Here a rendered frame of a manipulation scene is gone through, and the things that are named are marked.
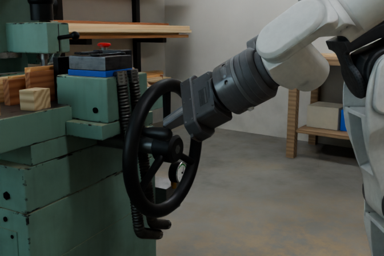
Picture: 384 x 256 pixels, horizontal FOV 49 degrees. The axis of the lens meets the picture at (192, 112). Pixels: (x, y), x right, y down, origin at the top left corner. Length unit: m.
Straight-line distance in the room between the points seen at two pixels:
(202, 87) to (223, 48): 3.92
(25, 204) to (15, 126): 0.15
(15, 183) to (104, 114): 0.21
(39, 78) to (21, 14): 0.25
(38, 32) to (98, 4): 3.33
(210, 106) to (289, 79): 0.13
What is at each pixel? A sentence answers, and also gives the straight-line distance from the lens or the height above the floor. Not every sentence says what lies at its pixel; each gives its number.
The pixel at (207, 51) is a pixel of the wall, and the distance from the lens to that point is 4.73.
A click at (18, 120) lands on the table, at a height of 0.89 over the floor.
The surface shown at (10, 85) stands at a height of 0.94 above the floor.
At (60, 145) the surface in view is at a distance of 0.90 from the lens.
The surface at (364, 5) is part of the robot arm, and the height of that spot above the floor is 1.08.
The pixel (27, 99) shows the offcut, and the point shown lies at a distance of 0.86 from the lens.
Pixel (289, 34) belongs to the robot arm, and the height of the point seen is 1.04.
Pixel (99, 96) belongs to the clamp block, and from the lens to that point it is 0.85.
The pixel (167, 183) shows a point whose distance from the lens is 1.24.
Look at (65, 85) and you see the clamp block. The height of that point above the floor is 0.94.
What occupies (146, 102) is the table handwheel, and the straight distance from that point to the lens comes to 0.79.
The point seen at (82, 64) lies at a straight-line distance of 0.89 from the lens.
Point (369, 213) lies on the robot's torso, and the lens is 1.34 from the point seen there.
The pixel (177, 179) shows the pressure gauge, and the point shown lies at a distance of 1.18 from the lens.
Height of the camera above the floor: 1.05
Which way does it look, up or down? 11 degrees down
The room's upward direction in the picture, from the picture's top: straight up
